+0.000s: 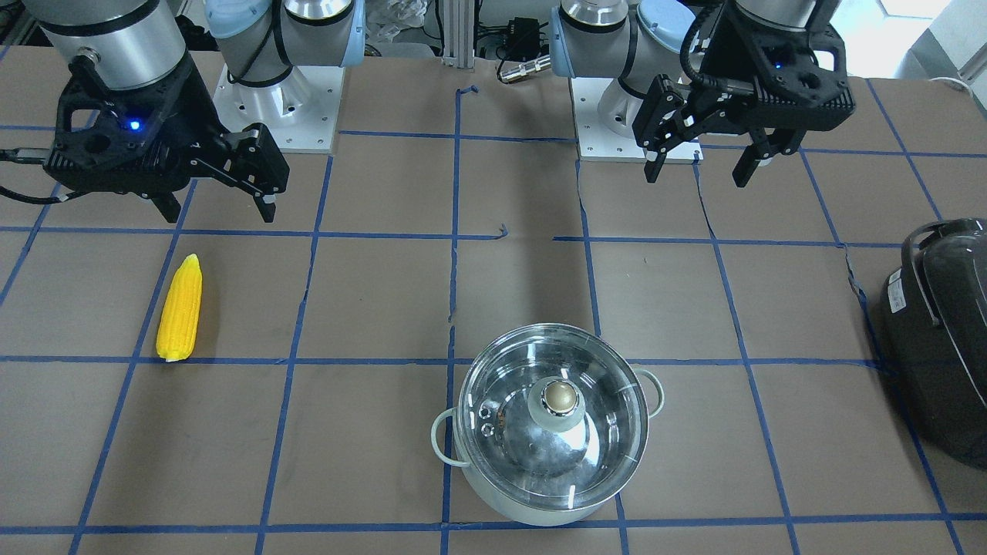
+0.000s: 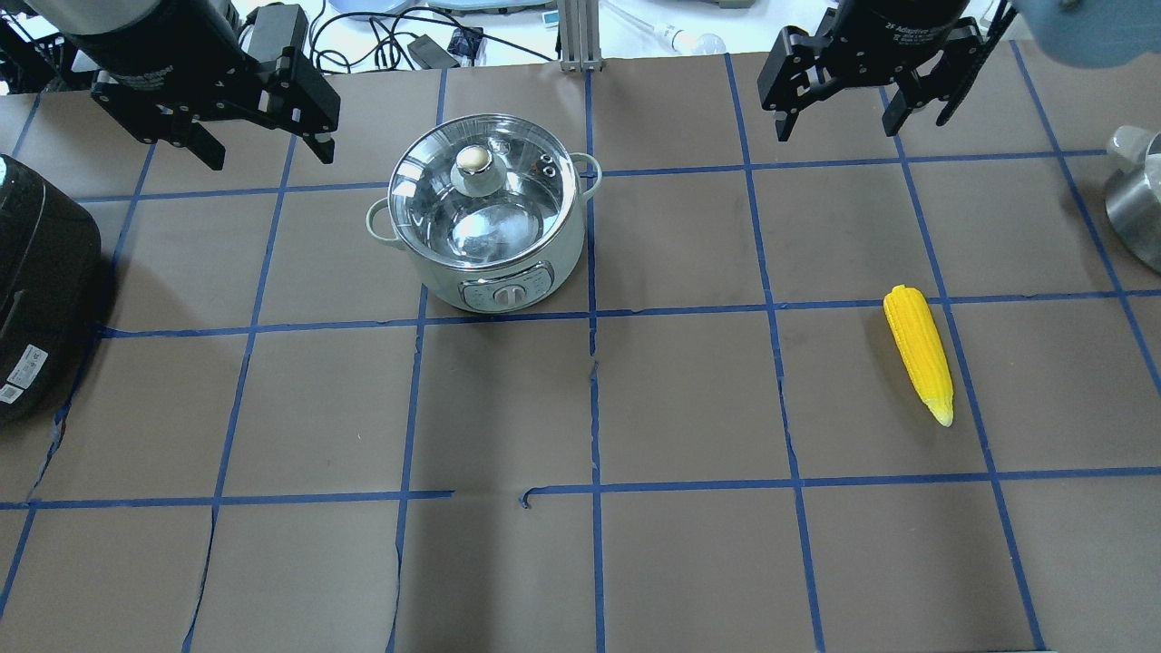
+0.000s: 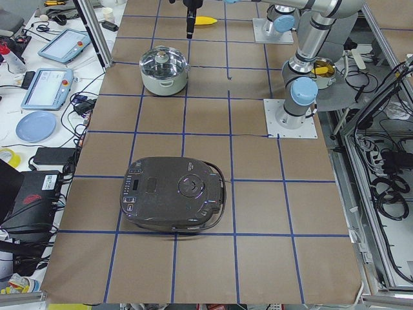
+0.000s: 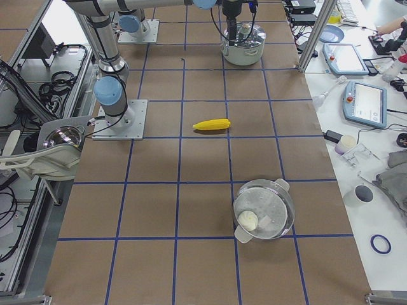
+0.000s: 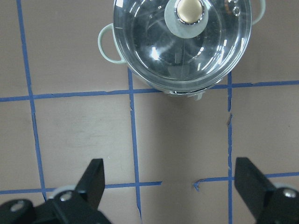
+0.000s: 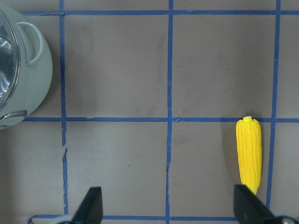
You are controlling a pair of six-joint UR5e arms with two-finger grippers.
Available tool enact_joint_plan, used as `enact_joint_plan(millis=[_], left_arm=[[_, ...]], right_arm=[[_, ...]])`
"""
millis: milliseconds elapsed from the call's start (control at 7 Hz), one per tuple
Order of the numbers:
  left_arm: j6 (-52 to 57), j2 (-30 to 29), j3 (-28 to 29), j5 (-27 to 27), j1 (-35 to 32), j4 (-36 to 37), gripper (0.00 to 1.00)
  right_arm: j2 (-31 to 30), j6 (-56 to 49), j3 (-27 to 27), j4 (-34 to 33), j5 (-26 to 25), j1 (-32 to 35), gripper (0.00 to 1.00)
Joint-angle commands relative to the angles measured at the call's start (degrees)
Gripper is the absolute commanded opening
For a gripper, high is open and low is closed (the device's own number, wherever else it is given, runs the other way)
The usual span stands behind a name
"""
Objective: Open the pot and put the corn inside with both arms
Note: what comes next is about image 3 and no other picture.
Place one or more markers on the white paper cup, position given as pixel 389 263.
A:
pixel 108 14

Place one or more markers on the lower blue teach pendant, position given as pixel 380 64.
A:
pixel 48 89

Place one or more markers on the yellow tape roll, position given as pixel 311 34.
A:
pixel 10 157

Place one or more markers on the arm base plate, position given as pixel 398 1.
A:
pixel 280 124
pixel 276 32

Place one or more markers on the blue teach pendant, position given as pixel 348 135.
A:
pixel 48 89
pixel 66 46

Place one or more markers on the light blue plate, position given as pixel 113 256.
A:
pixel 36 126

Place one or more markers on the steel bowl with yellow items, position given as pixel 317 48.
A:
pixel 323 73

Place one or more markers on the pale green electric pot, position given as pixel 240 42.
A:
pixel 166 87

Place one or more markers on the yellow toy corn cob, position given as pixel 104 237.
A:
pixel 205 21

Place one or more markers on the black power adapter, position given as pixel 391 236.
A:
pixel 51 156

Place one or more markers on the upper blue teach pendant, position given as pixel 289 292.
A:
pixel 66 46

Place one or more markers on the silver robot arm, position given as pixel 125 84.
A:
pixel 301 90
pixel 275 10

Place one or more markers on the glass pot lid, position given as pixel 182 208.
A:
pixel 163 62

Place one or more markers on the white spray bottle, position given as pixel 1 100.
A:
pixel 16 66

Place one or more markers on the dark brown rice cooker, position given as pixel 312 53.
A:
pixel 173 194

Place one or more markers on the aluminium frame post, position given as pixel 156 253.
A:
pixel 89 19

